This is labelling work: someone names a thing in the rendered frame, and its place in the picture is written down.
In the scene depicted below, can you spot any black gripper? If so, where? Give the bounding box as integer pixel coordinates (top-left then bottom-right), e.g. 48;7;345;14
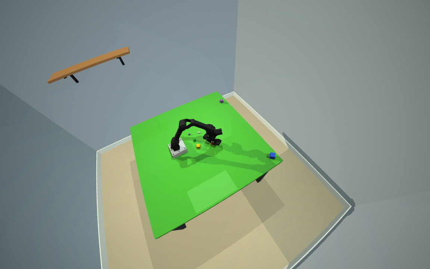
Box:
203;133;221;146

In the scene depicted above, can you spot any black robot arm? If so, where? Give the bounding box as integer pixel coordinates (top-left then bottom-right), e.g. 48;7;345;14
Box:
171;118;222;151

